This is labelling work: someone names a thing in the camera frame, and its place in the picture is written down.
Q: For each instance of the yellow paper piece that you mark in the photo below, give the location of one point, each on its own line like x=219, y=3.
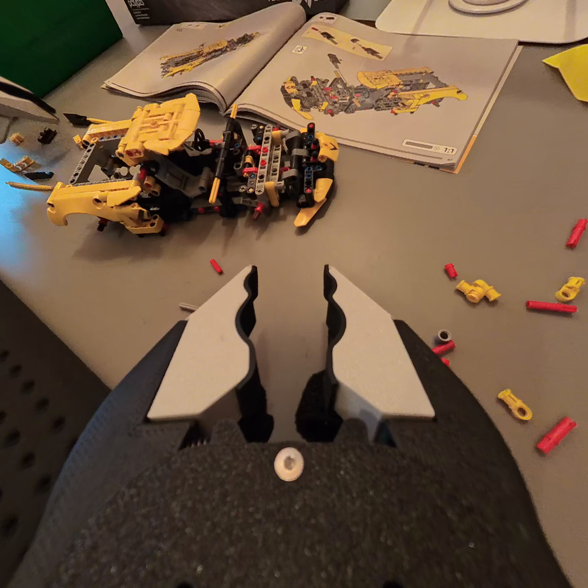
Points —
x=572, y=69

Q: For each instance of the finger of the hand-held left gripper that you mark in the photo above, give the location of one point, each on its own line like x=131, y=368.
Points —
x=7, y=83
x=23, y=112

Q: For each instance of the yellow angled toy brick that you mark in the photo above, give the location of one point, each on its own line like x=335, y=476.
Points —
x=23, y=161

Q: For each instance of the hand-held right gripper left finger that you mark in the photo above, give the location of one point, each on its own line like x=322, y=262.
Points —
x=206, y=363

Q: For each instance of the black dimpled chair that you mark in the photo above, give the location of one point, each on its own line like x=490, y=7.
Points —
x=36, y=413

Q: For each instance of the yellow toy brick car model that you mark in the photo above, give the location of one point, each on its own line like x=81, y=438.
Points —
x=156, y=119

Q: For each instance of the green storage bin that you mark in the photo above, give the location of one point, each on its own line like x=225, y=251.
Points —
x=46, y=41

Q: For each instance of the small yellow toy brick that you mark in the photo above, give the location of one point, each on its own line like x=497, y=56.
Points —
x=17, y=138

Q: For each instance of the scattered small toy brick pieces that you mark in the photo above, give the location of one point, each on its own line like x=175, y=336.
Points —
x=477, y=291

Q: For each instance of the open instruction booklet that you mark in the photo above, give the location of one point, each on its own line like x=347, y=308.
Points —
x=413, y=69

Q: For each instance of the black toy brick panel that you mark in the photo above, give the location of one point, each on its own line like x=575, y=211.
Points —
x=39, y=175
x=77, y=119

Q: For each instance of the black toy brick connector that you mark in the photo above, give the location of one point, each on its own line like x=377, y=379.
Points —
x=47, y=136

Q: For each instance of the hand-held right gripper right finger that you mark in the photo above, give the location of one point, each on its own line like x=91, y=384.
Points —
x=376, y=363

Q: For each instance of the toy car set box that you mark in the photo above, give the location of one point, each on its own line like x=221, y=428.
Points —
x=206, y=9

